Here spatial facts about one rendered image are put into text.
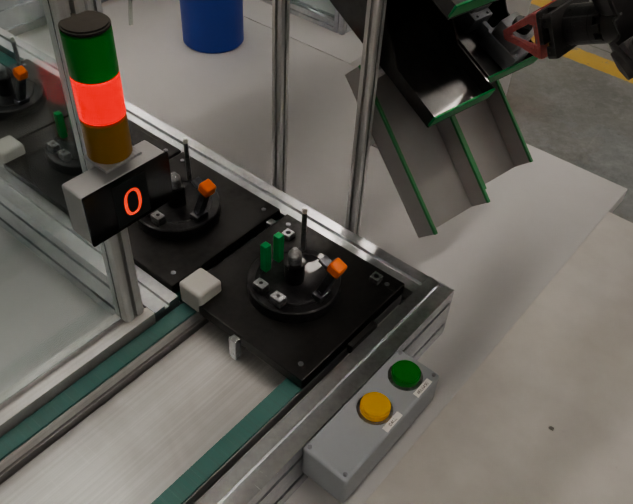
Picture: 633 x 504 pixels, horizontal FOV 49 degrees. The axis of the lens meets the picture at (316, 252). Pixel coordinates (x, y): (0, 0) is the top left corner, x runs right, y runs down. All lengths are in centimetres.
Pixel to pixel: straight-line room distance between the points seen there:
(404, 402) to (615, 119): 274
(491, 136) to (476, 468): 58
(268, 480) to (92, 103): 47
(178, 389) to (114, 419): 9
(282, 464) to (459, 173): 57
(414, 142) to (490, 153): 18
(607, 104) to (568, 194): 216
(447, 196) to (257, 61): 80
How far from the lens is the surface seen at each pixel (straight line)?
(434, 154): 117
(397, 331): 102
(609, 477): 109
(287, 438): 91
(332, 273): 95
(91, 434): 99
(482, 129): 128
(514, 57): 115
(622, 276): 137
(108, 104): 77
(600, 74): 390
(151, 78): 176
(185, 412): 99
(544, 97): 358
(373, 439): 91
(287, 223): 115
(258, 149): 150
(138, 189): 84
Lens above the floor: 174
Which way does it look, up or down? 44 degrees down
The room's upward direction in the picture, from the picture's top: 4 degrees clockwise
